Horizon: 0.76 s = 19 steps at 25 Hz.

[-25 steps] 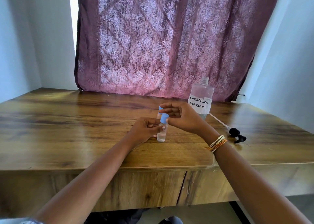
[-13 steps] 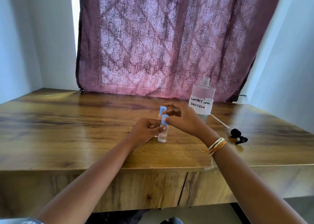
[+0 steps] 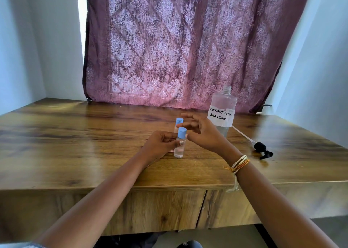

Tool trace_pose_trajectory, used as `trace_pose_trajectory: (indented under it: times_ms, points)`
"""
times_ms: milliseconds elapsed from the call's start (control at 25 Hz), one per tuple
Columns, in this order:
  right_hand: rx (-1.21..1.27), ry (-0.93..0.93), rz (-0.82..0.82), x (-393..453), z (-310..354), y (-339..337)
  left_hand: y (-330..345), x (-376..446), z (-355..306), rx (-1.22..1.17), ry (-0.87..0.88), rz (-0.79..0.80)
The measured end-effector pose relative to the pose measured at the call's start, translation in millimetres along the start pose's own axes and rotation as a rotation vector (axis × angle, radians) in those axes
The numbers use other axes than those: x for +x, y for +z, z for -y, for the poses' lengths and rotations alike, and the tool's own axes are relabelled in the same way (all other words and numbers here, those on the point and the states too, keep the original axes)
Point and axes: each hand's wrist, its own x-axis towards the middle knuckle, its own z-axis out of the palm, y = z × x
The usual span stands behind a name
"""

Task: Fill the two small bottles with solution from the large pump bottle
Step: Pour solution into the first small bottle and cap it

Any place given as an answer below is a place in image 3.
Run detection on person's right hand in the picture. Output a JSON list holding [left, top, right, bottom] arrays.
[[177, 112, 240, 164]]

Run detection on person's left hand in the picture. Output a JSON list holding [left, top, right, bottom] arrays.
[[139, 130, 186, 167]]

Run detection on small clear bottle blue cap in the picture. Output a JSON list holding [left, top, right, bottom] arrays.
[[173, 127, 188, 159], [170, 117, 184, 153]]

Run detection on person's right forearm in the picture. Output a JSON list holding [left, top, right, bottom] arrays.
[[231, 156, 340, 248]]

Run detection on person's left forearm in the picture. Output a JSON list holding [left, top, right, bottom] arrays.
[[35, 151, 153, 248]]

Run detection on large clear labelled bottle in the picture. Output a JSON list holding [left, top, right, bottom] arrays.
[[208, 85, 238, 140]]

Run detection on wooden desk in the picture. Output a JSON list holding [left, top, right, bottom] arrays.
[[0, 97, 348, 236]]

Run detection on black pump dispenser with tube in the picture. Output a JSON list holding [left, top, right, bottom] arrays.
[[231, 125, 274, 160]]

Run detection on purple patterned curtain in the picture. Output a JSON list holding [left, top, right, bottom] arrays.
[[82, 0, 314, 114]]

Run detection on black shoe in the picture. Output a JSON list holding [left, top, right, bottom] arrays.
[[177, 240, 203, 248]]

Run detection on dark trousers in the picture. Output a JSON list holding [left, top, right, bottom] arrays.
[[93, 231, 165, 248]]

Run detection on grey sleeve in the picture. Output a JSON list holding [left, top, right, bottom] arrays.
[[0, 242, 47, 248]]

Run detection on white and orange thread bracelet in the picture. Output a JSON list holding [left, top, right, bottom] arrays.
[[223, 155, 251, 193]]

